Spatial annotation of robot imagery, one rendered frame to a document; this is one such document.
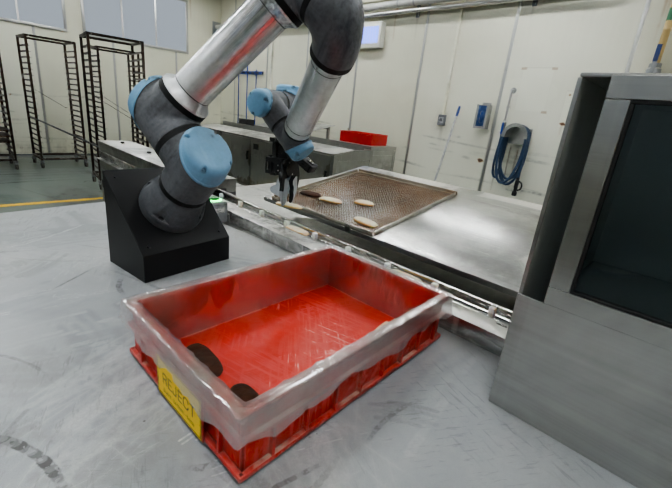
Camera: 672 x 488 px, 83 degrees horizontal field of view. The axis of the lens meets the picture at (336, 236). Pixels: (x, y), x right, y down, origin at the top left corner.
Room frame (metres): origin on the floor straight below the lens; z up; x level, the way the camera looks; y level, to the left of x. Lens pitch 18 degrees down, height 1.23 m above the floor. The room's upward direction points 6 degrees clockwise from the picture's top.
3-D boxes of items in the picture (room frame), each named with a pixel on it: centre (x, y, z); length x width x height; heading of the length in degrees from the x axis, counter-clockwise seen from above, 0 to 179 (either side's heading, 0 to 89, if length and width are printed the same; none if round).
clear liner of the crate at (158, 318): (0.59, 0.04, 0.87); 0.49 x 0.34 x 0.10; 139
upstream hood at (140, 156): (1.94, 0.96, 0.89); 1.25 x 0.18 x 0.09; 47
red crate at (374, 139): (5.01, -0.22, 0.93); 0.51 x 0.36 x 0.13; 51
